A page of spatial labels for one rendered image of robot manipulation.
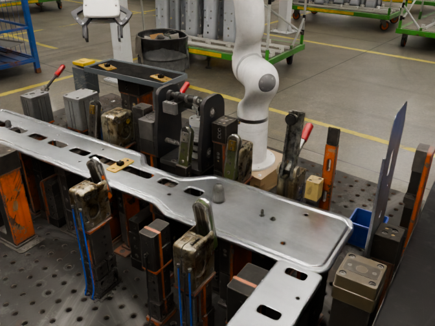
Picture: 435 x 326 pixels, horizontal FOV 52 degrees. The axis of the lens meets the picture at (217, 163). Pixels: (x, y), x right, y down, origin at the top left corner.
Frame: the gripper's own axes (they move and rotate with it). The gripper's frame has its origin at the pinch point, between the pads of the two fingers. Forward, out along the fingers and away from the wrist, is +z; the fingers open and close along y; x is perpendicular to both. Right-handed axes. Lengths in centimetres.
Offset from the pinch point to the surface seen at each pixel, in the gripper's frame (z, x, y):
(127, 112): 18.1, -20.2, -5.0
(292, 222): 54, 24, -44
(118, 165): 36.5, -4.9, -2.3
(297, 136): 33, 21, -48
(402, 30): -174, -459, -383
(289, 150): 36, 18, -47
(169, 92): 15.4, -3.8, -18.1
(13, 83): -93, -406, 140
